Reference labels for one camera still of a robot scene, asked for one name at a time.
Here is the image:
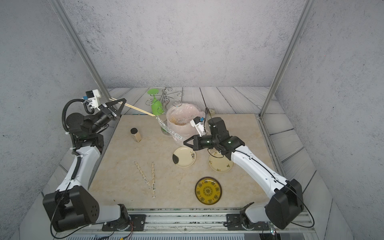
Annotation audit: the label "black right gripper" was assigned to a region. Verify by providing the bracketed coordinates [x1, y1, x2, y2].
[183, 134, 221, 151]

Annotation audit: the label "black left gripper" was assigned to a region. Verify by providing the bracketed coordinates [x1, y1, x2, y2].
[88, 101, 126, 138]

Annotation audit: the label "clear plastic wrapper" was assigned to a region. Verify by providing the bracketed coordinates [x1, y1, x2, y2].
[156, 116, 183, 145]

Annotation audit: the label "chopsticks pair one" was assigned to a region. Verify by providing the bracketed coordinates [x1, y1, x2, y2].
[134, 161, 152, 188]

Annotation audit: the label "chopsticks pair two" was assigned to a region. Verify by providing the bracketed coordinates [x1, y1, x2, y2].
[151, 162, 156, 199]

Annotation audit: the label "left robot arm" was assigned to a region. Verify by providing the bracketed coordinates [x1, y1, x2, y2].
[43, 98, 132, 234]

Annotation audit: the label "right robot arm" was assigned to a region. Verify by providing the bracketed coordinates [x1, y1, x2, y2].
[184, 117, 307, 230]

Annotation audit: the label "bare chopsticks in bin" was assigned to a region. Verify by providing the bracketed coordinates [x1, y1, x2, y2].
[170, 117, 187, 126]

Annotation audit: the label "toothpick jar black lid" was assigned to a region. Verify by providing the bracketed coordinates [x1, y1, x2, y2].
[130, 128, 142, 143]

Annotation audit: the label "large cream oval plate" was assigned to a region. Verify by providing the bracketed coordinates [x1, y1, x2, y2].
[209, 151, 234, 173]

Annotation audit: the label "white trash bin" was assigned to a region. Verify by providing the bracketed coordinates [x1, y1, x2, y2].
[166, 103, 206, 142]

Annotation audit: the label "small cream bottle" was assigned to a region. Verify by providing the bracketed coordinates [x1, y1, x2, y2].
[209, 109, 216, 118]

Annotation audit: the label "green plastic goblet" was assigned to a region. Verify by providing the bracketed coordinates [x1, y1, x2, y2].
[146, 89, 165, 116]

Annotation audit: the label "yellow patterned round plate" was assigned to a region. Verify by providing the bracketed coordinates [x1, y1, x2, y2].
[195, 177, 223, 205]

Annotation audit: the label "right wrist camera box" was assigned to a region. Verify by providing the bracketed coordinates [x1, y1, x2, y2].
[190, 117, 206, 137]

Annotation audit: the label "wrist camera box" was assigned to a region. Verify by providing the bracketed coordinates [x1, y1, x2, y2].
[83, 89, 101, 109]
[190, 117, 206, 137]

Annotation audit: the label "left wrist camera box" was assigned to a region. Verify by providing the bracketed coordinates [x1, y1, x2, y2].
[83, 89, 101, 109]

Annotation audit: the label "chrome wire cup rack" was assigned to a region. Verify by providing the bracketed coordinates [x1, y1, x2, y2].
[157, 88, 183, 119]

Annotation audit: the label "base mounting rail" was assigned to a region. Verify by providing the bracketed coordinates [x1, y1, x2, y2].
[59, 206, 316, 240]

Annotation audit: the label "metal corner post left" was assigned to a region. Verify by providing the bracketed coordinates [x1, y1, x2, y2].
[49, 0, 111, 99]

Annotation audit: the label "metal corner post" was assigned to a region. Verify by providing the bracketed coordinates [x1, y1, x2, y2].
[259, 0, 316, 119]
[49, 0, 111, 99]

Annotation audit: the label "metal corner post right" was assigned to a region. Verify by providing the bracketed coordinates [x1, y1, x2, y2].
[259, 0, 316, 119]

